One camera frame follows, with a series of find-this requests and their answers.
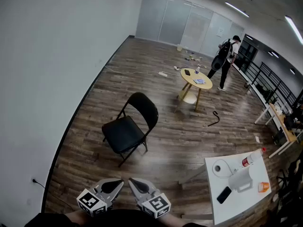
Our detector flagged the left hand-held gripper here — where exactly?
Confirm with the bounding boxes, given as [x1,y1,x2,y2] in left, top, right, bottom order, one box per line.
[76,178,125,218]

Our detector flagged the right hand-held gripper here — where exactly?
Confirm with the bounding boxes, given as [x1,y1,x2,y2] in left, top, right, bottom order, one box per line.
[128,177,171,219]

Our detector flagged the black folding chair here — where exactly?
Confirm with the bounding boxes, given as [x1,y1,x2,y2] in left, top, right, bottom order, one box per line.
[101,92,159,168]

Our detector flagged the person's left forearm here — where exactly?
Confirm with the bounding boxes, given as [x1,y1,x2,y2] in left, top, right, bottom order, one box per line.
[65,211,95,227]

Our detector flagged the black office chair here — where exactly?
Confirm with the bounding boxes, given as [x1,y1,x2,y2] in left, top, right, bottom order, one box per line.
[276,159,303,222]

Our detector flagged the person's black clothing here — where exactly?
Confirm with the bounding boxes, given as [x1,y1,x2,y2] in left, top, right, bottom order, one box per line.
[23,209,206,227]

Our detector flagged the white cylindrical appliance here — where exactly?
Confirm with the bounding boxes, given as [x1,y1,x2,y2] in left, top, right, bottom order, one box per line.
[228,166,254,193]

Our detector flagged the black bent bar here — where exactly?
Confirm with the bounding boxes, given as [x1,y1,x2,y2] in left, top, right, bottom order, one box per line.
[207,111,220,127]

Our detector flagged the white rectangular table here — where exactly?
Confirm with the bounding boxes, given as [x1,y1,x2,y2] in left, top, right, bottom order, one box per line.
[178,153,272,226]

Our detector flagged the red label plastic bottle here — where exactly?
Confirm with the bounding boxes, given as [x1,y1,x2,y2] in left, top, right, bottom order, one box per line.
[241,147,267,167]

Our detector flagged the round yellow side table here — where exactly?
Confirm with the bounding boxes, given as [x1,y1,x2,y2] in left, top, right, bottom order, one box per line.
[174,68,213,114]

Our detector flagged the scattered small floor items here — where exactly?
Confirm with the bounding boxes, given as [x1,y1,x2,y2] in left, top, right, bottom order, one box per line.
[184,52,204,61]

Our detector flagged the wooden desk with white legs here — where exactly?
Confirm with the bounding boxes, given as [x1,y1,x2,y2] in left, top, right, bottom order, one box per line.
[254,103,298,159]

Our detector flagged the black metal railing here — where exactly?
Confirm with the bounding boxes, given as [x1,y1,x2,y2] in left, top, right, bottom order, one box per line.
[250,61,298,110]

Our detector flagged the black framed glass door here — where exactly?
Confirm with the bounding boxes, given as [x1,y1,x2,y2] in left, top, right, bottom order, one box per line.
[237,34,259,71]

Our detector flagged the ceiling light strip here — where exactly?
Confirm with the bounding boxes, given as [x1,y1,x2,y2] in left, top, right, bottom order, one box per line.
[285,15,303,44]
[224,1,250,18]

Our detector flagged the black wall plug cable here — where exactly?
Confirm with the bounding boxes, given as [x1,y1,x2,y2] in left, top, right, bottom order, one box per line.
[32,178,46,189]

